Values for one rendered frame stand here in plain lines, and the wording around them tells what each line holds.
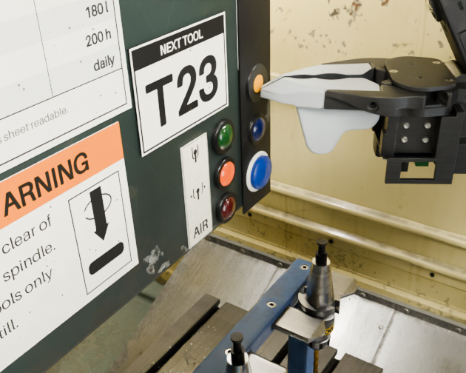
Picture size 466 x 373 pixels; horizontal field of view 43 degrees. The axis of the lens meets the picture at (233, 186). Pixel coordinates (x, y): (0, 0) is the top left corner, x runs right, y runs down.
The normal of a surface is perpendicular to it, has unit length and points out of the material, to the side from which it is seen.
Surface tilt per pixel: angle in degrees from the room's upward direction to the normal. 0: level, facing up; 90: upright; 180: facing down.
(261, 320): 0
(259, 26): 90
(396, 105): 90
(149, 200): 90
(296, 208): 90
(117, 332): 0
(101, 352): 0
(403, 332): 24
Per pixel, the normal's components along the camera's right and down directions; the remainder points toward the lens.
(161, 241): 0.83, 0.26
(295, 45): -0.55, 0.44
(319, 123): -0.11, 0.50
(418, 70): -0.03, -0.86
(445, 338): -0.26, -0.61
